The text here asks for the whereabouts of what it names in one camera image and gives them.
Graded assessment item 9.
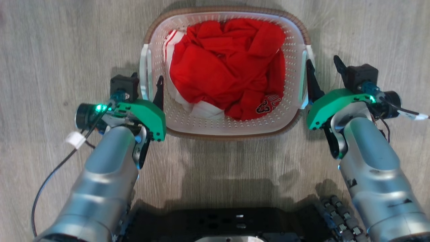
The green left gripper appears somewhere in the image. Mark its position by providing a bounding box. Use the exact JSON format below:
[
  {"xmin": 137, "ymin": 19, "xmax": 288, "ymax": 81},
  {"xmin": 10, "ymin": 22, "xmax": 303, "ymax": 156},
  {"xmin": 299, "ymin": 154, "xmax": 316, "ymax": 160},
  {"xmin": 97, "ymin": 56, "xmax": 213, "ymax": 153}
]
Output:
[{"xmin": 114, "ymin": 72, "xmax": 167, "ymax": 142}]

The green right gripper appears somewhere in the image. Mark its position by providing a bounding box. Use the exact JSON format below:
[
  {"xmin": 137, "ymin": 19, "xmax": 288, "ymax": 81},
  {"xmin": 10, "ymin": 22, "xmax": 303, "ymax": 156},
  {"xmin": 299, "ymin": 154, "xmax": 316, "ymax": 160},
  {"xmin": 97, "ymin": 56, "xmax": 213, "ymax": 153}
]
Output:
[{"xmin": 305, "ymin": 55, "xmax": 376, "ymax": 131}]

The white perforated plastic laundry basket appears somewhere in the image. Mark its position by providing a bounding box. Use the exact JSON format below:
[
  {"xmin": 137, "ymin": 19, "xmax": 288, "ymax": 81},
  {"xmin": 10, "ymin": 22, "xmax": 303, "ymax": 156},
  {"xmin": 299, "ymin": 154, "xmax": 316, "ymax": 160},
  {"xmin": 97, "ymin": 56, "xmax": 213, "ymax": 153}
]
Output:
[{"xmin": 139, "ymin": 6, "xmax": 315, "ymax": 140}]

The red and white jersey garment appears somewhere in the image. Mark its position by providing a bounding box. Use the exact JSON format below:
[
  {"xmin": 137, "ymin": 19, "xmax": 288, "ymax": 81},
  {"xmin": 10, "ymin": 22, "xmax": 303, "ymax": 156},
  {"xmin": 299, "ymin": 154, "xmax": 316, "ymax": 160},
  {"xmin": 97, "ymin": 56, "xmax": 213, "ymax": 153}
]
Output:
[{"xmin": 163, "ymin": 18, "xmax": 287, "ymax": 121}]

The black roller omni wheel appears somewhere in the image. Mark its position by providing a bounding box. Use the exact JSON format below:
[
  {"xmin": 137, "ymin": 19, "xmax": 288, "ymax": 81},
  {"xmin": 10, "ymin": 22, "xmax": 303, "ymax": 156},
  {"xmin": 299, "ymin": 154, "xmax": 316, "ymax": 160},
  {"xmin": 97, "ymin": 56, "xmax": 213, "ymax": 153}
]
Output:
[{"xmin": 313, "ymin": 194, "xmax": 370, "ymax": 242}]

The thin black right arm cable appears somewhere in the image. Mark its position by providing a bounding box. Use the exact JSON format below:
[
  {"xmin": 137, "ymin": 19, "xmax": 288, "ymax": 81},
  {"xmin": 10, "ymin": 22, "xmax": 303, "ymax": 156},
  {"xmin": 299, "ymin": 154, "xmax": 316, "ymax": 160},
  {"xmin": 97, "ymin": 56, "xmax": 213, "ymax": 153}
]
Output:
[{"xmin": 379, "ymin": 96, "xmax": 430, "ymax": 121}]

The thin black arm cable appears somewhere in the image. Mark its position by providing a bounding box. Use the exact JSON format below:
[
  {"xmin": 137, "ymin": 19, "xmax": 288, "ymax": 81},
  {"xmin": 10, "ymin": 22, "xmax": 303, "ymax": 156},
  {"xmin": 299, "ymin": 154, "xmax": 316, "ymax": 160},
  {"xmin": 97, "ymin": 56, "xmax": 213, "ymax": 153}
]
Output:
[
  {"xmin": 31, "ymin": 103, "xmax": 113, "ymax": 238},
  {"xmin": 379, "ymin": 96, "xmax": 430, "ymax": 121}
]

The white cable label tag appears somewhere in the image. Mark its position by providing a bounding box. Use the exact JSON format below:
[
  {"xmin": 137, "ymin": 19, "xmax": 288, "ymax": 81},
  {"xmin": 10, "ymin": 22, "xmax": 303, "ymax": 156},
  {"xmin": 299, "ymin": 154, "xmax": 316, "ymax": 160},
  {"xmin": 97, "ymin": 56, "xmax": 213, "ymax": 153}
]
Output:
[{"xmin": 65, "ymin": 131, "xmax": 87, "ymax": 150}]

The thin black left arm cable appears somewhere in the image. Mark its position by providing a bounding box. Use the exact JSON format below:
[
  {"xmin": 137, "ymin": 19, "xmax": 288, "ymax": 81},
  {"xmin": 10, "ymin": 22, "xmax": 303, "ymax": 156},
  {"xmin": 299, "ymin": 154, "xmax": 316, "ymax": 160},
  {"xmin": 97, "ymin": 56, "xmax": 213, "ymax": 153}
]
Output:
[{"xmin": 31, "ymin": 103, "xmax": 113, "ymax": 238}]

